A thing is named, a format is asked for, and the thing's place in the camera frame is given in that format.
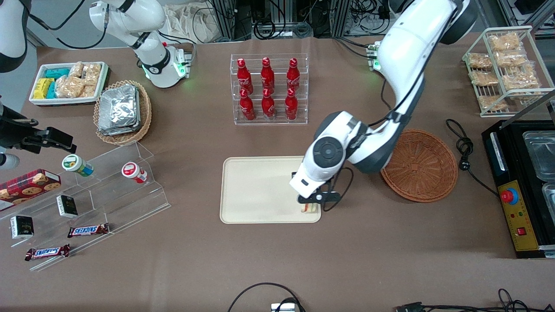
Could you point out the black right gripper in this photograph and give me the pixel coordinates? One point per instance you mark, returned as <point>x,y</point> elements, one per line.
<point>16,135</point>

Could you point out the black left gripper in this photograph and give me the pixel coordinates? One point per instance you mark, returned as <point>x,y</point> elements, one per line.
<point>293,174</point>

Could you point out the sandwich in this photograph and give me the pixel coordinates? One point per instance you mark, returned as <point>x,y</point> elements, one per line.
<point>309,209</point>

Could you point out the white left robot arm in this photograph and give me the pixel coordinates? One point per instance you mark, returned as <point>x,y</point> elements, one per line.
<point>403,56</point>

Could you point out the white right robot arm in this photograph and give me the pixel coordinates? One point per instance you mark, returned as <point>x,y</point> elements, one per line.
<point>147,47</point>

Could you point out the cream plastic tray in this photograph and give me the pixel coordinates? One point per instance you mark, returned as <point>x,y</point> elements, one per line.
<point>260,190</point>

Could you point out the light wicker basket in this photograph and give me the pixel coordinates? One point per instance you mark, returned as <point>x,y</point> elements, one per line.
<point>145,108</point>

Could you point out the dark brown wicker basket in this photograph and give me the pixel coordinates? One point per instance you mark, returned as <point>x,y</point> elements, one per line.
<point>418,167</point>

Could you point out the green-lidded white jar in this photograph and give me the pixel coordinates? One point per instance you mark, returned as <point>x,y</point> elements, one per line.
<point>74,164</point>

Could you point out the blue snack pack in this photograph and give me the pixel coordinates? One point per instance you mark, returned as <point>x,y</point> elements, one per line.
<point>51,91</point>
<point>57,72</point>

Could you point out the clear bag of rice crisps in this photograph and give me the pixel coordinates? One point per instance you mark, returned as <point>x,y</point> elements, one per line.
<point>92,73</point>
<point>89,91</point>
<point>76,69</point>
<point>68,87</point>

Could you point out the red tartan cookie box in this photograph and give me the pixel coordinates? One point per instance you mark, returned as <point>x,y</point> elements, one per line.
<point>30,184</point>

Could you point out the yellow snack pack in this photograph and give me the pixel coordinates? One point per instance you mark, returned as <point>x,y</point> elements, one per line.
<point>42,88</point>

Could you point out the silver foil packet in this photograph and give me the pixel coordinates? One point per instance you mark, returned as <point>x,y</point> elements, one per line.
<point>117,131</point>
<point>119,106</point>

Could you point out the small black carton box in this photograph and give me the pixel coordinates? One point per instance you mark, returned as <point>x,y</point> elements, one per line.
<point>21,227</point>
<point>67,206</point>

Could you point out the white plastic bin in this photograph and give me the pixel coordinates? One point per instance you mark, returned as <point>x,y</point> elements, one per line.
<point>102,82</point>

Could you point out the red-lidded white jar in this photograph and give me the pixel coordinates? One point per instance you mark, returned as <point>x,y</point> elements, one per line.
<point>132,171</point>

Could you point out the clear acrylic stepped display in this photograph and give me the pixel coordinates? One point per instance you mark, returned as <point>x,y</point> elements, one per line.
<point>112,203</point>

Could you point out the clear acrylic bottle rack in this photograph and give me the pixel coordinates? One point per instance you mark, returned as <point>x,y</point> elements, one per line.
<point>269,122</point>

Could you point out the Snickers chocolate bar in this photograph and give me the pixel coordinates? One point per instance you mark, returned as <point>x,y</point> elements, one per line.
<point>88,230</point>
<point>47,252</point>

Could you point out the red cola bottle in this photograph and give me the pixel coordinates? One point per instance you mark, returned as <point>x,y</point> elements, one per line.
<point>293,76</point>
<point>247,108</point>
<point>268,106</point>
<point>267,76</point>
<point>243,76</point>
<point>291,106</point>

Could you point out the small grey device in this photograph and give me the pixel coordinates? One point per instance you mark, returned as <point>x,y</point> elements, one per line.
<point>282,307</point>

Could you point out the beige cloth bag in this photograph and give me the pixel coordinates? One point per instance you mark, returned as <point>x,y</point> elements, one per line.
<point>190,21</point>

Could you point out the red emergency stop button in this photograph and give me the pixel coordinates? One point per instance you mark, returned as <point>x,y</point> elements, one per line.
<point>509,196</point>

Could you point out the clear bag of fried snacks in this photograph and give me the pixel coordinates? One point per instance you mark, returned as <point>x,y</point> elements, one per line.
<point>504,42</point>
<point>520,80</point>
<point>479,60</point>
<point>492,102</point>
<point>510,57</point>
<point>483,78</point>

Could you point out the black appliance with yellow panel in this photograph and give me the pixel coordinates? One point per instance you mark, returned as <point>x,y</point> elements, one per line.
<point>520,234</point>

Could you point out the steel insert pan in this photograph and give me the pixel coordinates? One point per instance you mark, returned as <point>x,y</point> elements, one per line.
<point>540,154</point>
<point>550,197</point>

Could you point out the grey metal bar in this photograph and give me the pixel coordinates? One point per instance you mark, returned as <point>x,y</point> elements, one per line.
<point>533,106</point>

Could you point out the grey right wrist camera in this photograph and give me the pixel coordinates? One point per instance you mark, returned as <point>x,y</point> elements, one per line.
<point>8,161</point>

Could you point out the aluminium frame post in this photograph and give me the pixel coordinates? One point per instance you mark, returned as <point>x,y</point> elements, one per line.
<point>340,17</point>
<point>225,17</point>

